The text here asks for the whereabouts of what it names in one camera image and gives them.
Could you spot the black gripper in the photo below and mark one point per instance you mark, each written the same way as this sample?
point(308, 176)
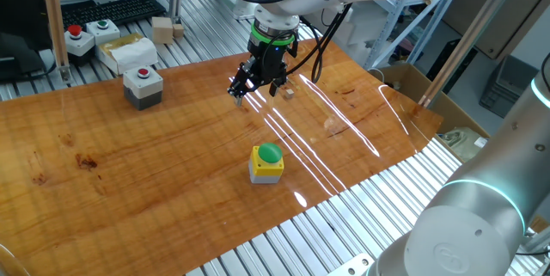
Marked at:
point(268, 63)

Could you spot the cardboard box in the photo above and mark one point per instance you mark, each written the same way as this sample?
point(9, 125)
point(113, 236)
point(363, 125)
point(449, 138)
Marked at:
point(412, 82)

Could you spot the clear plastic bag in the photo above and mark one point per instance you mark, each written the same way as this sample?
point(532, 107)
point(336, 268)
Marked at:
point(464, 142)

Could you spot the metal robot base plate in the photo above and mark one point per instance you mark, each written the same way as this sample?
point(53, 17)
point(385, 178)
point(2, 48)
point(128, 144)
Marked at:
point(352, 267)

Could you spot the green button yellow box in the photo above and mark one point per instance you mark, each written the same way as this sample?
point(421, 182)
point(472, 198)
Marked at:
point(266, 164)

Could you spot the black keyboard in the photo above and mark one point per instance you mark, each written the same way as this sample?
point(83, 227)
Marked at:
point(111, 11)

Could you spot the red mushroom button box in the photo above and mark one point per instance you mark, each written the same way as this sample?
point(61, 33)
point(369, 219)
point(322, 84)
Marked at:
point(79, 44)

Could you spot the green button white box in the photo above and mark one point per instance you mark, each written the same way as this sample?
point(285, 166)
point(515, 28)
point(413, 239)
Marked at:
point(103, 32)

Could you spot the white foam blocks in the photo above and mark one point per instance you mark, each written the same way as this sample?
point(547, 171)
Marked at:
point(365, 24)

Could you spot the grey metal pedestal plate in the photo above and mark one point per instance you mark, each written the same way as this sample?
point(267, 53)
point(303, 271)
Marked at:
point(227, 3)

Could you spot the large wooden cube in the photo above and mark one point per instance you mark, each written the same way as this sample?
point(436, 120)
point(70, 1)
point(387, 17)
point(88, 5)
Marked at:
point(162, 31)

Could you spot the small wooden block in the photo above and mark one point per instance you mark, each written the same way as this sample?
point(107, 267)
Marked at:
point(290, 93)

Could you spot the tissue box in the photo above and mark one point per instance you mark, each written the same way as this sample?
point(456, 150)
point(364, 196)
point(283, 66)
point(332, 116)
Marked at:
point(129, 54)

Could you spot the brown wooden cabinet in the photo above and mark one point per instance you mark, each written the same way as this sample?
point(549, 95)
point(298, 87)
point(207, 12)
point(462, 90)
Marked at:
point(515, 22)

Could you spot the medium wooden cube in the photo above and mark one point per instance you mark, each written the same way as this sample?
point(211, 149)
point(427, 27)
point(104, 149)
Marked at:
point(178, 31)

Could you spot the black computer monitor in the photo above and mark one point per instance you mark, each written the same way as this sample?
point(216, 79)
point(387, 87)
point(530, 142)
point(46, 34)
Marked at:
point(21, 9)

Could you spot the black case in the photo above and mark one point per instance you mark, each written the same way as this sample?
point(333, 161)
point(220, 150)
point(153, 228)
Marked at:
point(451, 65)

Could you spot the steel shelf rack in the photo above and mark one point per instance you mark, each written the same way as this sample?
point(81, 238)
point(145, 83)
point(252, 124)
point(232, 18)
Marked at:
point(386, 35)

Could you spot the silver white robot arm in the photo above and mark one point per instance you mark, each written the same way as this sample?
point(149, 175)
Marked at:
point(472, 224)

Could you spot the wood grain mat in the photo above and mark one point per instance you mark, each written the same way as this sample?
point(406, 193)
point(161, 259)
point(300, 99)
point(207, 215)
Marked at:
point(150, 181)

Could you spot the red button white grey box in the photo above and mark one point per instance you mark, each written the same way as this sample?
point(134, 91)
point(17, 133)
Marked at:
point(143, 89)

